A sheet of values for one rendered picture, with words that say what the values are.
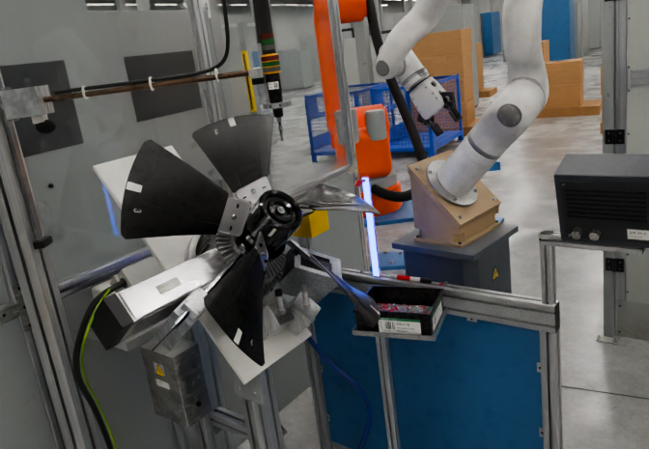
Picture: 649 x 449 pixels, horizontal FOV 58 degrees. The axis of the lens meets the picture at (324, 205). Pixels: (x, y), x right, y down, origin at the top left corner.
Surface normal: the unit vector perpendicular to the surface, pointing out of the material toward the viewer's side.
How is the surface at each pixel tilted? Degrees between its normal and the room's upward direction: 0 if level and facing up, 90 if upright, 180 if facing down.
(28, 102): 90
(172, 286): 50
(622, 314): 90
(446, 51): 90
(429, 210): 90
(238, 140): 43
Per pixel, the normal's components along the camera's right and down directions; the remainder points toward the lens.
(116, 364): 0.79, 0.06
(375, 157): 0.01, 0.26
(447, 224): -0.70, 0.27
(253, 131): -0.02, -0.61
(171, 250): 0.52, -0.57
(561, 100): -0.43, 0.29
